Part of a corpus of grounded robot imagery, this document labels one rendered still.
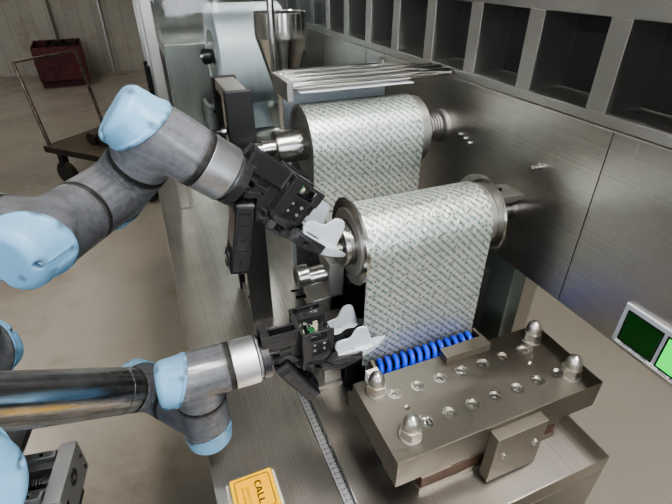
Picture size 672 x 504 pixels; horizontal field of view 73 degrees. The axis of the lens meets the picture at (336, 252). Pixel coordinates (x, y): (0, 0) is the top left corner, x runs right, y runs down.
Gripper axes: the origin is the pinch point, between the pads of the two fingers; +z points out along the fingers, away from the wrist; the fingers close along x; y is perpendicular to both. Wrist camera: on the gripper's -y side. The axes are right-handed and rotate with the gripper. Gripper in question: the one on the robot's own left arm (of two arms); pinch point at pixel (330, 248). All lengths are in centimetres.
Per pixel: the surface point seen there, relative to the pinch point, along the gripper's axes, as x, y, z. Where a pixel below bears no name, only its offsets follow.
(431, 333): -4.2, -3.9, 27.5
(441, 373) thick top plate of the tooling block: -11.7, -7.0, 27.0
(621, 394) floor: 23, 0, 195
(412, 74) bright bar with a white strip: 25.9, 32.7, 9.1
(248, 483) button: -12.0, -37.9, 6.7
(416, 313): -4.2, -1.7, 20.6
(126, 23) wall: 885, -55, 12
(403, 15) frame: 50, 46, 12
